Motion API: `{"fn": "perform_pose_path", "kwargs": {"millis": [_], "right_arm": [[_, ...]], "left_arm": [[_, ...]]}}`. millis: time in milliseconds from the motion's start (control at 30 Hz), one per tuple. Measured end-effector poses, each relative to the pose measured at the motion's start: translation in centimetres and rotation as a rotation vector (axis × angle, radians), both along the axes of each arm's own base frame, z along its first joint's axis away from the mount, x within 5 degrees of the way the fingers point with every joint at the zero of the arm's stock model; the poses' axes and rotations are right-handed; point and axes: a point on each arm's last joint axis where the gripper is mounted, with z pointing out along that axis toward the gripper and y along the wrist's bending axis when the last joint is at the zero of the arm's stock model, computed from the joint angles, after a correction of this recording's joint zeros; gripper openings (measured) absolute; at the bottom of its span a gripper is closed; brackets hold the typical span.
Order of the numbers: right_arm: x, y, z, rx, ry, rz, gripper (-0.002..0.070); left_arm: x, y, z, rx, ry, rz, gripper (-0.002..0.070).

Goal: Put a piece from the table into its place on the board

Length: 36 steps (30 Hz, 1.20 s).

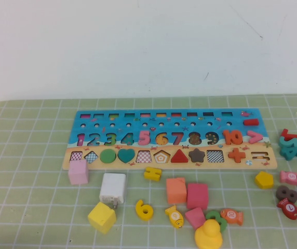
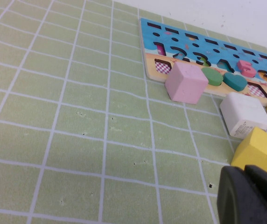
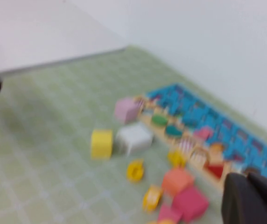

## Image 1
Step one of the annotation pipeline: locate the blue wooden puzzle board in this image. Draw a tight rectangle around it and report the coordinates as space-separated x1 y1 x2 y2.
62 108 278 171

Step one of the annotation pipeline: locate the yellow pentagon piece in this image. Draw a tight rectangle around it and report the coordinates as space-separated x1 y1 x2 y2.
254 171 275 189

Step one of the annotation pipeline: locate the orange toy fish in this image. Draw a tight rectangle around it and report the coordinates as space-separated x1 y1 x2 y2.
220 208 244 226

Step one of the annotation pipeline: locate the red wooden block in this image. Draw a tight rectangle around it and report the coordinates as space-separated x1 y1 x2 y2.
186 183 209 211

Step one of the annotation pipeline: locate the orange number ten piece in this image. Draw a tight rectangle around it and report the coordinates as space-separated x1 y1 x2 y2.
222 129 244 145

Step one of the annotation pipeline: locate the green circle piece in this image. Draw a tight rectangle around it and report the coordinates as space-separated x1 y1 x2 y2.
99 149 117 164

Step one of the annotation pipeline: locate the brown number eight piece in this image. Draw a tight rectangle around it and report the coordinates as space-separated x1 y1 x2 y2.
275 185 297 203

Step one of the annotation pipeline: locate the red triangle piece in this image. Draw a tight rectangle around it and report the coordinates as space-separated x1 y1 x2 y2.
170 149 190 163

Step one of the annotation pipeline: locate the yellow number six piece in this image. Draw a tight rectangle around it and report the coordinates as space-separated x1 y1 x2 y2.
135 199 154 222

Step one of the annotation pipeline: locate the orange plus sign piece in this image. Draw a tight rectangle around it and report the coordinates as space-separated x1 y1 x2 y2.
227 147 247 163

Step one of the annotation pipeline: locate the pink toy fish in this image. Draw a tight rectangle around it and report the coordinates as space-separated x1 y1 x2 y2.
279 170 297 186

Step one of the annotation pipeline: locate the yellow toy fish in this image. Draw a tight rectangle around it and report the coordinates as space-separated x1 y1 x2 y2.
165 205 185 229

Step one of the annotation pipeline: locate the yellow equals sign piece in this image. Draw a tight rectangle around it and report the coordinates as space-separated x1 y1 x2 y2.
143 167 163 182

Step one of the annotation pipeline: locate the white plug charger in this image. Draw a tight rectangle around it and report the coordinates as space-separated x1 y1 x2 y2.
99 173 127 210

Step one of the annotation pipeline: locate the orange wooden cube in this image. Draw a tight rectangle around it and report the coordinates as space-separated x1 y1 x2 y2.
166 177 188 205

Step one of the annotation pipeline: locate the pink trapezoid piece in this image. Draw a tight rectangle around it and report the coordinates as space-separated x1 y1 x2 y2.
184 206 207 230

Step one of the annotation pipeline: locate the red minus sign piece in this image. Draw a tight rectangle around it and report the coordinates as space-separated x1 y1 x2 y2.
243 118 260 127

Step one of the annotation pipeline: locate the pink greater-than sign piece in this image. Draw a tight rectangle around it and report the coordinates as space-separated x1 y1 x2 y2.
246 130 264 144

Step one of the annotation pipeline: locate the yellow wooden cube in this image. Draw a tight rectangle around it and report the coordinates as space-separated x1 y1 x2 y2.
87 201 117 234

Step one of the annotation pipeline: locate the green number three piece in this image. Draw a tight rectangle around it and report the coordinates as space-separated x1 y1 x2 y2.
205 210 228 233

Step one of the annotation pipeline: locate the red toy fish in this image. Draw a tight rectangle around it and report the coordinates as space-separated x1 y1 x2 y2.
277 198 297 220

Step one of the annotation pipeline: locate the pink number five piece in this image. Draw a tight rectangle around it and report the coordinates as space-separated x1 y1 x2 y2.
138 130 152 146

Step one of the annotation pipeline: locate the red number seven piece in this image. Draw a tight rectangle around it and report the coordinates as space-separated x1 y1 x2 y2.
280 128 297 142

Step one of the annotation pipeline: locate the teal heart piece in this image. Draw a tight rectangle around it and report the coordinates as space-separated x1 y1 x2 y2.
117 148 136 164

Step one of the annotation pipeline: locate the teal number two piece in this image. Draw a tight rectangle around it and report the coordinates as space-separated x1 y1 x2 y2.
278 136 297 154

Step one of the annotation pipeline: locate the teal number four piece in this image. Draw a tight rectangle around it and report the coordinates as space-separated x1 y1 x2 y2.
279 145 297 161

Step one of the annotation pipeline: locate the yellow rubber duck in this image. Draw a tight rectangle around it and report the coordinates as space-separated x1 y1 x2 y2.
194 219 224 249

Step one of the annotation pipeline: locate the pink wooden cube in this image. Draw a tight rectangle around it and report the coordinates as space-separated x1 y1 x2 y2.
67 159 90 186

